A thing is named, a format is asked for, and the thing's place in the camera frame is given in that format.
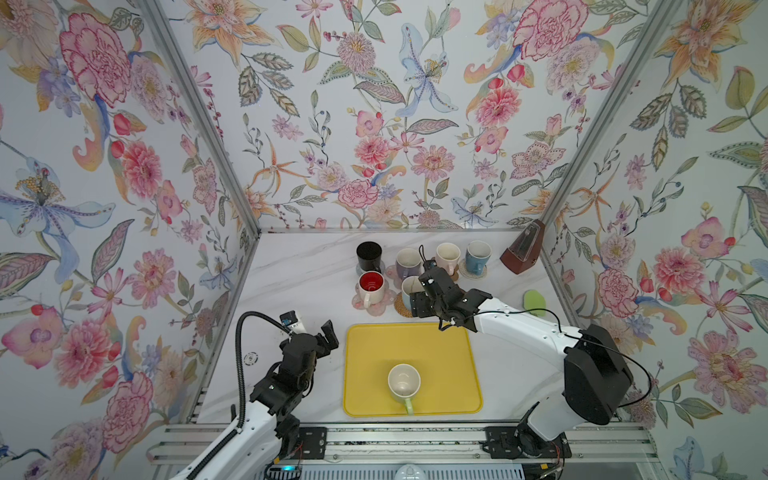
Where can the yellow tray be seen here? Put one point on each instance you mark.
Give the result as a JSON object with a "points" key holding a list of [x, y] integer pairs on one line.
{"points": [[444, 359]]}

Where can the pink handle mug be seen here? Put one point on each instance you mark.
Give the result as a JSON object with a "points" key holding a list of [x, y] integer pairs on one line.
{"points": [[448, 256]]}

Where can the red interior mug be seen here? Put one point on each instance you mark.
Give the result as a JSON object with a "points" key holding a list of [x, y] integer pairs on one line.
{"points": [[371, 288]]}

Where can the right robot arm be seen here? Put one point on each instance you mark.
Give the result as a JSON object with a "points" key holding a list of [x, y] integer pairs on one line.
{"points": [[596, 377]]}

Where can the aluminium rail base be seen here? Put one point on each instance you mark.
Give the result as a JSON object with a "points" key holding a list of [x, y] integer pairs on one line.
{"points": [[452, 441]]}

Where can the brown paw coaster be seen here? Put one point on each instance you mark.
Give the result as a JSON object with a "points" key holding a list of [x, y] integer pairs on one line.
{"points": [[455, 276]]}

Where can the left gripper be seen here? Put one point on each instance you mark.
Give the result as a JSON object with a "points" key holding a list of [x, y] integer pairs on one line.
{"points": [[330, 337]]}

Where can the rattan woven coaster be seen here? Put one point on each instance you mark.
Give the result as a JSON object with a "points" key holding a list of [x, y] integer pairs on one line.
{"points": [[400, 307]]}

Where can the red brown metronome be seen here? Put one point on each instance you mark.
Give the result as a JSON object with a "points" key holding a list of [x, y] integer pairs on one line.
{"points": [[525, 250]]}

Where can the green spatula wooden handle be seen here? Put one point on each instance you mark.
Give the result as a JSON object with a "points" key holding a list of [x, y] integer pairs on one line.
{"points": [[535, 304]]}

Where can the purple handle mug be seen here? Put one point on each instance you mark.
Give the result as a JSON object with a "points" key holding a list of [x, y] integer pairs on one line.
{"points": [[408, 263]]}

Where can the grey woven coaster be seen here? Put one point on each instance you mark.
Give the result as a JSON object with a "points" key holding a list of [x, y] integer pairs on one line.
{"points": [[364, 268]]}

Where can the black mug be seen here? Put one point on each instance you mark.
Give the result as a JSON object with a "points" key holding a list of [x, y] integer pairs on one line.
{"points": [[369, 252]]}

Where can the green handle mug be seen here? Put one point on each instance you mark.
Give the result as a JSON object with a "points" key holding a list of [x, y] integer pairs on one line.
{"points": [[404, 382]]}

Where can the light blue mug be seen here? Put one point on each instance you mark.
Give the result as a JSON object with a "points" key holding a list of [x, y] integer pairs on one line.
{"points": [[409, 288]]}

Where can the pink flower coaster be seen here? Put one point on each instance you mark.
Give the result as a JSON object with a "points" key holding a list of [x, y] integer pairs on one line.
{"points": [[392, 273], [377, 309]]}

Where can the colourful embroidered coaster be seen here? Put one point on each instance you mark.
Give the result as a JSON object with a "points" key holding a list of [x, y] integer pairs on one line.
{"points": [[474, 275]]}

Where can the teal blue mug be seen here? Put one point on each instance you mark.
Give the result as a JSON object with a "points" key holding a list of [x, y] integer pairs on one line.
{"points": [[477, 253]]}

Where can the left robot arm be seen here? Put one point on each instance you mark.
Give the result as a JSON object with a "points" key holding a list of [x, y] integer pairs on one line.
{"points": [[264, 429]]}

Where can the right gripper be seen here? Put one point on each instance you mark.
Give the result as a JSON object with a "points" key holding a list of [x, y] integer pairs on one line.
{"points": [[418, 305]]}

